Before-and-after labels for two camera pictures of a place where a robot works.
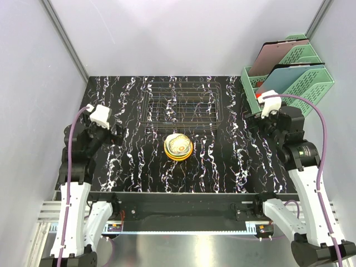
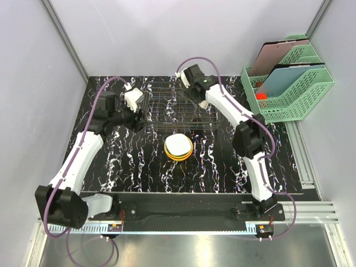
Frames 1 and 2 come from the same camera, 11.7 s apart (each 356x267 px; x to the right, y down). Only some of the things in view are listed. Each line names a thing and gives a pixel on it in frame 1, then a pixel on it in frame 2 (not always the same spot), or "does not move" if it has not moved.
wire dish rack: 181,105 does not move
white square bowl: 167,146 does not move
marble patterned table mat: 183,133 does not move
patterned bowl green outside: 179,143 -> 203,104
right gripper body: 267,126 -> 197,99
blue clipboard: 284,76 does not move
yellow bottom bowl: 177,158 does not move
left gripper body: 99,135 -> 125,116
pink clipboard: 272,53 does not move
